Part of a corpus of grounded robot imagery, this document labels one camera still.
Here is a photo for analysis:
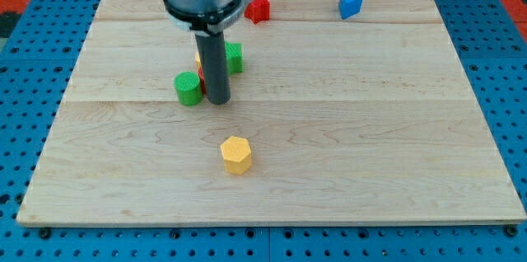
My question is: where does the yellow hexagon block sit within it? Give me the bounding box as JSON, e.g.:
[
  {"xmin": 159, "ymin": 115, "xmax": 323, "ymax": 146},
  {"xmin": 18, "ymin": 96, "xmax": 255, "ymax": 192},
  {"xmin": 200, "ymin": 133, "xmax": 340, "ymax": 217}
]
[{"xmin": 220, "ymin": 136, "xmax": 252, "ymax": 175}]

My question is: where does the wooden board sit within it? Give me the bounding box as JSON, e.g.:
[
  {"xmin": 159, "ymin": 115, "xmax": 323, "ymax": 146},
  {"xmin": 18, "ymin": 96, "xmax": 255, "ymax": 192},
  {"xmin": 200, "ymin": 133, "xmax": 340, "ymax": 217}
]
[{"xmin": 16, "ymin": 0, "xmax": 526, "ymax": 227}]

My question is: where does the green cube block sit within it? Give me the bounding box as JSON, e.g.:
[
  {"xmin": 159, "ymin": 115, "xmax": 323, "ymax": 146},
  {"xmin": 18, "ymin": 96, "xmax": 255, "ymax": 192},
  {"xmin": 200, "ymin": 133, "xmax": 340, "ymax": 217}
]
[{"xmin": 225, "ymin": 42, "xmax": 244, "ymax": 74}]

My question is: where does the red block behind rod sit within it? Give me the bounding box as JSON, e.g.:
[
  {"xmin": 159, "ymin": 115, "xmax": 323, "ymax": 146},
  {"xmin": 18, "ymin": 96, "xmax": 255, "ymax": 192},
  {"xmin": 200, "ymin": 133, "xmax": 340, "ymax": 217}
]
[{"xmin": 198, "ymin": 68, "xmax": 207, "ymax": 95}]

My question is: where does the green cylinder block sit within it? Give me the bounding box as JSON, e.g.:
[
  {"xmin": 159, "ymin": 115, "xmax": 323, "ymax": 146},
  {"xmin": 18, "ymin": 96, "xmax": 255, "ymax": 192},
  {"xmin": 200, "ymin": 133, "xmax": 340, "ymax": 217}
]
[{"xmin": 174, "ymin": 71, "xmax": 203, "ymax": 106}]

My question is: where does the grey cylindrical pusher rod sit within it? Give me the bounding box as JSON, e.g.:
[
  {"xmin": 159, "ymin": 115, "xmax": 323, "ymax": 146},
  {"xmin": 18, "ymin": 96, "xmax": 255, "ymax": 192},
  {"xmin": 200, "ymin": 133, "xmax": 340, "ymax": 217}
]
[{"xmin": 195, "ymin": 32, "xmax": 231, "ymax": 105}]

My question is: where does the yellow block behind rod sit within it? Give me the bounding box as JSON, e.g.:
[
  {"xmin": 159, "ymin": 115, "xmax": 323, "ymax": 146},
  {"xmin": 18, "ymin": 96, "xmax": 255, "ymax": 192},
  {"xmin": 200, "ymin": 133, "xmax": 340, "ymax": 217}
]
[{"xmin": 194, "ymin": 52, "xmax": 202, "ymax": 70}]

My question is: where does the red star block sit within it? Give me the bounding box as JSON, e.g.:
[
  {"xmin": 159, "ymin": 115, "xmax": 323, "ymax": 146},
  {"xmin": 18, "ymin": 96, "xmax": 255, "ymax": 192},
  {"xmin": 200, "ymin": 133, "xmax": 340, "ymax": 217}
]
[{"xmin": 244, "ymin": 0, "xmax": 270, "ymax": 25}]

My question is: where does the blue triangle block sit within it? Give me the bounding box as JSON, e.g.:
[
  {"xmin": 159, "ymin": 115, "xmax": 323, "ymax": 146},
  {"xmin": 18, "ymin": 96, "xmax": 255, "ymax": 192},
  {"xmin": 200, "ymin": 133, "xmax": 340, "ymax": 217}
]
[{"xmin": 338, "ymin": 0, "xmax": 363, "ymax": 20}]

